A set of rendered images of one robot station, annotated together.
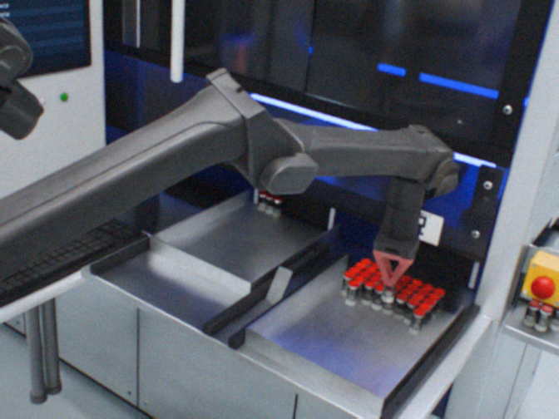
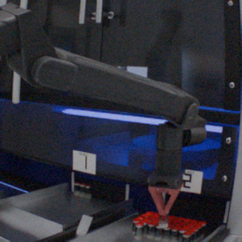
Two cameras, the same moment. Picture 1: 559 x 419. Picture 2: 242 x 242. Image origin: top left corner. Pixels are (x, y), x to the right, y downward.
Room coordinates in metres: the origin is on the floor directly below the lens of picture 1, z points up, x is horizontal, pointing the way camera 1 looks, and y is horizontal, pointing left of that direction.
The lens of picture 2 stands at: (0.06, -0.11, 1.31)
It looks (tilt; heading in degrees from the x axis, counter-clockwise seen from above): 7 degrees down; 1
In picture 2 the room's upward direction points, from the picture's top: 2 degrees clockwise
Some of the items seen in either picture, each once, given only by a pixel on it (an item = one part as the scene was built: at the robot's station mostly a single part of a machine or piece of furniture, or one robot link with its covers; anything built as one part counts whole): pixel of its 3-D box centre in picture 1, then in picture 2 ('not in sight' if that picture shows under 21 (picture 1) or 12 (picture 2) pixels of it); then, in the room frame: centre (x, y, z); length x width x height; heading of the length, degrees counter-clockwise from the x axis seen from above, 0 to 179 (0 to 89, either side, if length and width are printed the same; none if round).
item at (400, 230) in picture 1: (401, 223); (167, 164); (0.98, -0.19, 1.10); 0.10 x 0.07 x 0.07; 163
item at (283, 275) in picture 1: (263, 297); (71, 232); (1.01, 0.02, 0.91); 0.14 x 0.03 x 0.06; 148
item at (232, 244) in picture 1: (249, 236); (65, 205); (1.26, 0.07, 0.90); 0.34 x 0.26 x 0.04; 148
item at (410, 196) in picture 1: (409, 189); (171, 136); (0.99, -0.20, 1.16); 0.07 x 0.06 x 0.07; 134
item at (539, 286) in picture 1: (543, 287); not in sight; (1.01, -0.47, 0.99); 0.04 x 0.04 x 0.04; 58
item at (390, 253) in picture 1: (394, 258); (166, 195); (0.99, -0.20, 1.03); 0.07 x 0.07 x 0.09; 73
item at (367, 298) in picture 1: (383, 299); (162, 232); (1.05, -0.20, 0.90); 0.18 x 0.02 x 0.05; 58
